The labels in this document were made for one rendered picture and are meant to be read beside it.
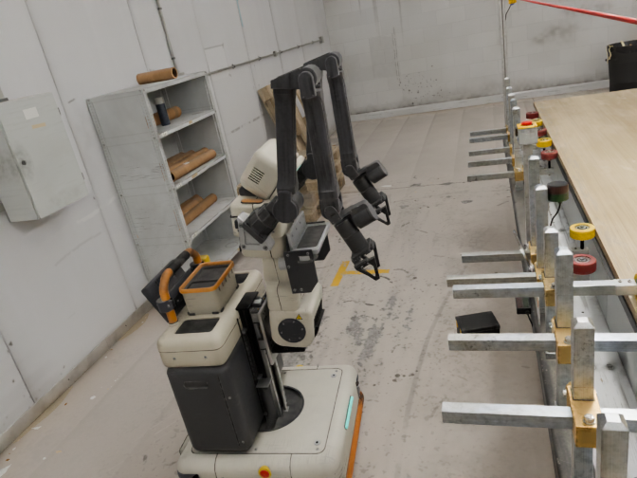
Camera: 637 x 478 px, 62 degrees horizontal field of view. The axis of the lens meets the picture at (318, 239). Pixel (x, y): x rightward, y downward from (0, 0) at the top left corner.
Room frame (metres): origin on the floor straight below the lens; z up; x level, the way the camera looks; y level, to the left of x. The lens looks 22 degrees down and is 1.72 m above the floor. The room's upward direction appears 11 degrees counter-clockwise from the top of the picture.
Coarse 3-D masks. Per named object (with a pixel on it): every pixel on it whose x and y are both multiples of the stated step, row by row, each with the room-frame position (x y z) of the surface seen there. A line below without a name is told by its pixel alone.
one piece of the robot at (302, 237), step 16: (304, 224) 1.84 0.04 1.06; (320, 224) 1.84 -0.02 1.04; (288, 240) 1.65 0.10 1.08; (304, 240) 1.72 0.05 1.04; (320, 240) 1.68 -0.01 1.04; (288, 256) 1.63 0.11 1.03; (304, 256) 1.61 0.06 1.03; (320, 256) 1.86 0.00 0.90; (288, 272) 1.63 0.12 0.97; (304, 272) 1.62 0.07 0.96; (304, 288) 1.62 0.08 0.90
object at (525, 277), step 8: (528, 272) 1.50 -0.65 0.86; (448, 280) 1.56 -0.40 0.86; (456, 280) 1.55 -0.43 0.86; (464, 280) 1.54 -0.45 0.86; (472, 280) 1.54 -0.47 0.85; (480, 280) 1.53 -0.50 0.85; (488, 280) 1.52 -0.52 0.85; (496, 280) 1.51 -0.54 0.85; (504, 280) 1.50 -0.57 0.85; (512, 280) 1.49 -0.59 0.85; (520, 280) 1.48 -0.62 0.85; (528, 280) 1.48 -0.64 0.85; (536, 280) 1.47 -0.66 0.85; (576, 280) 1.43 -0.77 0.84; (584, 280) 1.42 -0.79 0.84
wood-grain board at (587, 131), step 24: (600, 96) 3.65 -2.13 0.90; (624, 96) 3.51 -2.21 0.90; (552, 120) 3.23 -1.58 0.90; (576, 120) 3.11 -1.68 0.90; (600, 120) 3.01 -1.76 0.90; (624, 120) 2.91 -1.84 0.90; (552, 144) 2.81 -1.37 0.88; (576, 144) 2.64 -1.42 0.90; (600, 144) 2.56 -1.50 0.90; (624, 144) 2.49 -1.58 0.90; (576, 168) 2.28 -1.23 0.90; (600, 168) 2.22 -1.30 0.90; (624, 168) 2.16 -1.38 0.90; (576, 192) 2.01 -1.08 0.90; (600, 192) 1.95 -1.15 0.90; (624, 192) 1.90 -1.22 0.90; (600, 216) 1.73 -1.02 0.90; (624, 216) 1.69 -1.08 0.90; (600, 240) 1.55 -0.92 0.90; (624, 240) 1.51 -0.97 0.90; (624, 264) 1.37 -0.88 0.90
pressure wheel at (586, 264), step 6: (576, 258) 1.45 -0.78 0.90; (582, 258) 1.43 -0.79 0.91; (588, 258) 1.44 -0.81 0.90; (594, 258) 1.43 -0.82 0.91; (576, 264) 1.41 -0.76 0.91; (582, 264) 1.41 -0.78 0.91; (588, 264) 1.40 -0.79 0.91; (594, 264) 1.40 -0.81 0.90; (576, 270) 1.41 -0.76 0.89; (582, 270) 1.40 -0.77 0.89; (588, 270) 1.40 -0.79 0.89; (594, 270) 1.40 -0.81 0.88
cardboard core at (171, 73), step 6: (144, 72) 4.12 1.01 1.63; (150, 72) 4.08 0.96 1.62; (156, 72) 4.05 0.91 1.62; (162, 72) 4.03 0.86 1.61; (168, 72) 4.01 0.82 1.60; (174, 72) 4.08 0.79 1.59; (138, 78) 4.10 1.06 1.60; (144, 78) 4.08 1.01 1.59; (150, 78) 4.07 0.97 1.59; (156, 78) 4.05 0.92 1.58; (162, 78) 4.04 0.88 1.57; (168, 78) 4.03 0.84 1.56; (174, 78) 4.03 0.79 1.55
